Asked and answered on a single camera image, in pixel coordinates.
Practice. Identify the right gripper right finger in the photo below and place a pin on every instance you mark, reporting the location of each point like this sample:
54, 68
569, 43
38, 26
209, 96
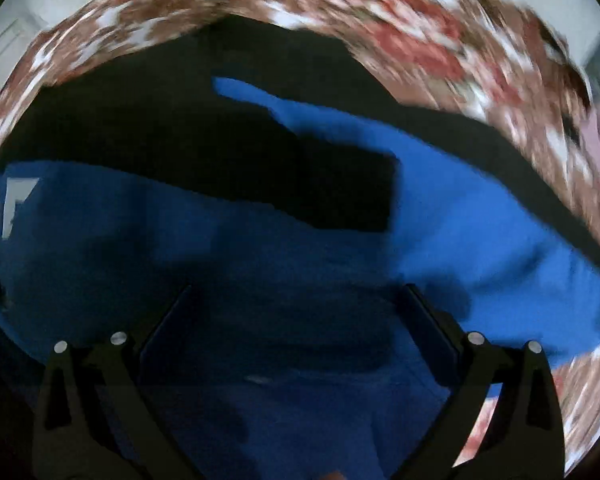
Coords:
524, 438

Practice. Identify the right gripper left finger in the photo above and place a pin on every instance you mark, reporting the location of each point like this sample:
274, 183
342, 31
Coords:
92, 421

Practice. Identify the blue black hooded jacket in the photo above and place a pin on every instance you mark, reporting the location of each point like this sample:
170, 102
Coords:
276, 182

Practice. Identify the floral brown bed blanket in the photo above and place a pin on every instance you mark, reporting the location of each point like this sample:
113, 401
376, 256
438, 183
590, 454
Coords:
487, 60

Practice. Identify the white headboard panel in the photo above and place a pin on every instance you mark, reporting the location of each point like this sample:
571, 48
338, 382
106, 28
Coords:
14, 41

